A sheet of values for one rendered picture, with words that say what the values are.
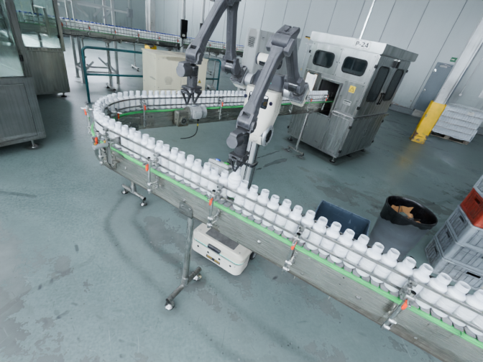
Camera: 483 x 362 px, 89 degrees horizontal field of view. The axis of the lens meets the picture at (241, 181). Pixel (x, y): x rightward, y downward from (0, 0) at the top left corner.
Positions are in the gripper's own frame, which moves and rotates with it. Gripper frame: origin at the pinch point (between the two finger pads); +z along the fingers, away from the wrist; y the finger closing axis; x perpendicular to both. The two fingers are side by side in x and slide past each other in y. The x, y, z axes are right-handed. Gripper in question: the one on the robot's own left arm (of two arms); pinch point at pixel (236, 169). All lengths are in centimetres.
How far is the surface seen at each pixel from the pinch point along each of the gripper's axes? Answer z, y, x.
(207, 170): 7.3, -2.0, 15.9
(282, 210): 8.0, -2.9, -29.3
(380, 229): 82, 148, -97
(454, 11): -258, 1197, -133
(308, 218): 6.4, -2.4, -41.4
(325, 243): 14, -3, -52
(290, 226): 13.5, -4.3, -35.6
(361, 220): 28, 52, -67
